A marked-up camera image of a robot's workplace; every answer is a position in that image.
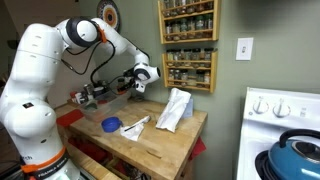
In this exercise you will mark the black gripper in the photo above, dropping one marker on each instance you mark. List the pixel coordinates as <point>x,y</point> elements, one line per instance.
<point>130,80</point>

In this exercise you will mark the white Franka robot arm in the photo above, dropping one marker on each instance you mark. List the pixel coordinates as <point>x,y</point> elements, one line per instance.
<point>30,116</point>

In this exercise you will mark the blue plastic cup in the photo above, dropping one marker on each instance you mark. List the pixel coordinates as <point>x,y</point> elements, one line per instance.
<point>111,125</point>

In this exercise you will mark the wooden spice rack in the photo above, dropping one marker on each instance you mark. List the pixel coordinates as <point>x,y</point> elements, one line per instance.
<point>188,87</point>
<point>188,40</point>

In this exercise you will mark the clear plastic storage bin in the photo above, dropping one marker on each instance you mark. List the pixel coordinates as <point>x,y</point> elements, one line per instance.
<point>100,108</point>

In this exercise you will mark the silver metal can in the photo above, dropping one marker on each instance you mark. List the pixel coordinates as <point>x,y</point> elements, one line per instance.
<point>88,89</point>

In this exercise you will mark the green item in bin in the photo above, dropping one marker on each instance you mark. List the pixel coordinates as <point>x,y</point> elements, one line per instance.
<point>90,106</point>

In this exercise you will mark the small grey rounded utensil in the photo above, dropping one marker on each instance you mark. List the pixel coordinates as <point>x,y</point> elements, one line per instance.
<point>149,117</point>

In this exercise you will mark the red and white container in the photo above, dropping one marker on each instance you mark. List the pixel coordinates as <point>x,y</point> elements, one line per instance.
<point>78,97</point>

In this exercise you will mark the red mat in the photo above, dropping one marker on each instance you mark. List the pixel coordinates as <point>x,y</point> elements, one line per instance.
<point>70,117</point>

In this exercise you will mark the light blue box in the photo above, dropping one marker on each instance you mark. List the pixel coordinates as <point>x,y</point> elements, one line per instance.
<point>188,108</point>

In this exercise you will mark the wooden butcher block cart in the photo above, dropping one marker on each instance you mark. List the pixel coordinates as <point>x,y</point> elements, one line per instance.
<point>160,146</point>

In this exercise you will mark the red items under cart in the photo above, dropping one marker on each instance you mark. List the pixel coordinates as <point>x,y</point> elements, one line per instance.
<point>90,150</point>

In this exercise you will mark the red hanging cloth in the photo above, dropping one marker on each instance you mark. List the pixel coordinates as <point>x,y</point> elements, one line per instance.
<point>198,148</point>

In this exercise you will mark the white stove knob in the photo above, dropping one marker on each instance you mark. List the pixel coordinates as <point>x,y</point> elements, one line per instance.
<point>260,106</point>
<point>281,110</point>

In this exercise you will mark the white kitchen stove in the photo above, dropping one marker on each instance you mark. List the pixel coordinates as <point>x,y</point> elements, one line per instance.
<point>260,140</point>

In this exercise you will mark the black stove burner coil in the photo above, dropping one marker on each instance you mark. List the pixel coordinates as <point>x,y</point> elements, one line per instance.
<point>261,165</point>

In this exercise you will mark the white light switch plate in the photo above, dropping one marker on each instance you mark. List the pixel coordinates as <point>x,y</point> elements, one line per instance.
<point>244,49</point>

